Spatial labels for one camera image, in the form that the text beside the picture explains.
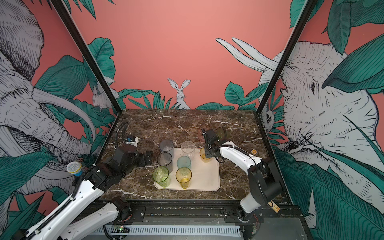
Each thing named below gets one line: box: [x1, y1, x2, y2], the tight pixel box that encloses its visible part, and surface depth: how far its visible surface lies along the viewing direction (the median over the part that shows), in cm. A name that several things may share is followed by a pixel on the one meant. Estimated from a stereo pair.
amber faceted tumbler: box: [199, 147, 212, 163], surface depth 88 cm
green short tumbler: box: [215, 126, 227, 139], surface depth 77 cm
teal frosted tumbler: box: [176, 155, 191, 170], surface depth 84 cm
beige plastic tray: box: [154, 147, 220, 191], surface depth 88 cm
